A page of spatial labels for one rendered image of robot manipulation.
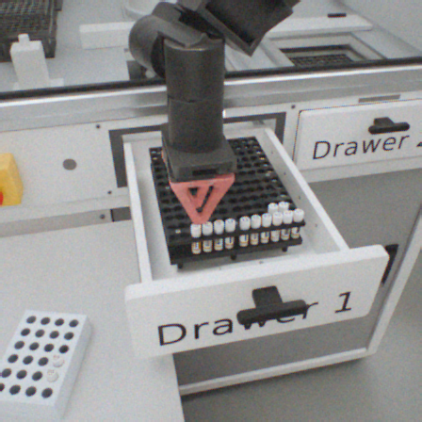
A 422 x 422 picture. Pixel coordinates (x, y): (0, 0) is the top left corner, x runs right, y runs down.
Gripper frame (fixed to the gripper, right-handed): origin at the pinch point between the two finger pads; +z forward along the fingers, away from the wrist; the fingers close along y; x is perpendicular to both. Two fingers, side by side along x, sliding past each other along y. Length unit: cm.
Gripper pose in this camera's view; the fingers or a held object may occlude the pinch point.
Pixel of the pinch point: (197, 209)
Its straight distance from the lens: 52.5
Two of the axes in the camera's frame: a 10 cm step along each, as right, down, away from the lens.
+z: 0.0, 8.1, 5.9
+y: -2.1, -5.8, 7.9
